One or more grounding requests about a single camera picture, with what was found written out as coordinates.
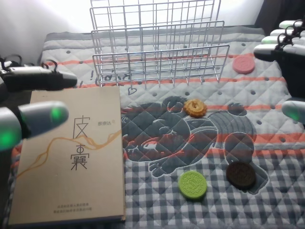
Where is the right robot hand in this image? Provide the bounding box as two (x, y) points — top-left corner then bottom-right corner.
(254, 19), (305, 125)

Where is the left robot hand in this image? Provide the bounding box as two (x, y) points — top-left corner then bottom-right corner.
(0, 54), (78, 153)

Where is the beige book with black characters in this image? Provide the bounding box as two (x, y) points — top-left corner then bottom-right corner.
(8, 85), (126, 226)

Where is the pink round toy cookie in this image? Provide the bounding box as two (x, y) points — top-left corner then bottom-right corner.
(232, 55), (255, 74)

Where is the yellow toy butter cookie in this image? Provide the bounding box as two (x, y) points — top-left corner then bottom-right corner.
(183, 98), (208, 118)

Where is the brown toy sandwich cookie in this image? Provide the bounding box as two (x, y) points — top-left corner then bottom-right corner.
(225, 161), (257, 191)

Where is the green toy sandwich cookie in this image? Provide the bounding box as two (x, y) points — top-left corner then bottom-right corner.
(178, 170), (208, 200)

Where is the grey quilt with printed bear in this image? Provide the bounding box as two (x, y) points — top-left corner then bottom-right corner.
(2, 30), (305, 229)

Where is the white wire rack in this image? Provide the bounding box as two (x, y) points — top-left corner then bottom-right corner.
(89, 0), (231, 90)

